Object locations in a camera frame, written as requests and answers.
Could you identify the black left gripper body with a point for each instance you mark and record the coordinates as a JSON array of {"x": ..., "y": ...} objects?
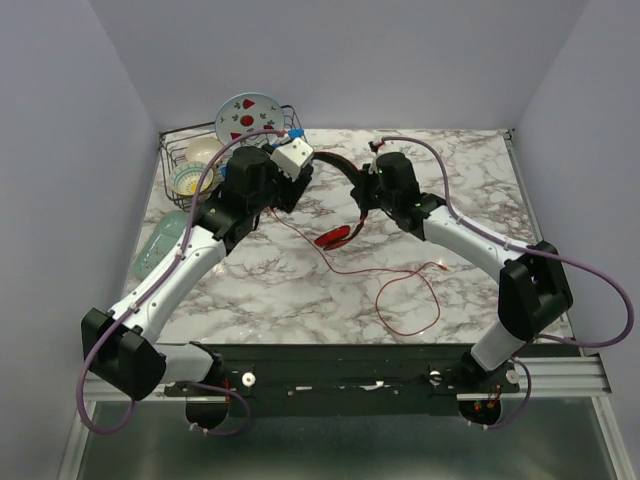
[{"x": 280, "y": 185}]

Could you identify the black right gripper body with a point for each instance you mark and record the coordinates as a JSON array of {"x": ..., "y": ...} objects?
[{"x": 368, "y": 189}]

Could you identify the red black headphones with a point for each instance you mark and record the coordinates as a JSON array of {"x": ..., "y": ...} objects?
[{"x": 338, "y": 209}]

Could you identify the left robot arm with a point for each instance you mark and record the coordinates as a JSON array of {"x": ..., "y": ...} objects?
[{"x": 120, "y": 345}]

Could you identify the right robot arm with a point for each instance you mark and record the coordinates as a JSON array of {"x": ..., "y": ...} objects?
[{"x": 533, "y": 290}]

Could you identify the blue cloth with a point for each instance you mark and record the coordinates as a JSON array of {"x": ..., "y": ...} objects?
[{"x": 283, "y": 137}]

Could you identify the cream bowl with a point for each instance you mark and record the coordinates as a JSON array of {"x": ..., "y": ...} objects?
[{"x": 202, "y": 149}]

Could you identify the patterned yellow centre bowl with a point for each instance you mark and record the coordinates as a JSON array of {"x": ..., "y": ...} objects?
[{"x": 184, "y": 178}]

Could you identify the light green dish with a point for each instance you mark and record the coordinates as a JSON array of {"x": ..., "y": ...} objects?
[{"x": 161, "y": 241}]

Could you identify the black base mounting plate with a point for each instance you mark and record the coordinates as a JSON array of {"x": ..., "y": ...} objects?
[{"x": 358, "y": 380}]

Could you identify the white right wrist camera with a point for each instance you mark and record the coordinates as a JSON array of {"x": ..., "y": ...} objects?
[{"x": 369, "y": 168}]

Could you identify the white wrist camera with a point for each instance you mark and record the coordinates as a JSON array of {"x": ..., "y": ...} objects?
[
  {"x": 291, "y": 158},
  {"x": 369, "y": 168}
]

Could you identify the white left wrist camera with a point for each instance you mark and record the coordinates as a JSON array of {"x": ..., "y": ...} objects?
[{"x": 291, "y": 158}]

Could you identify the black wire dish rack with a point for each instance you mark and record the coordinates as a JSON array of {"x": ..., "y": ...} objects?
[{"x": 171, "y": 150}]

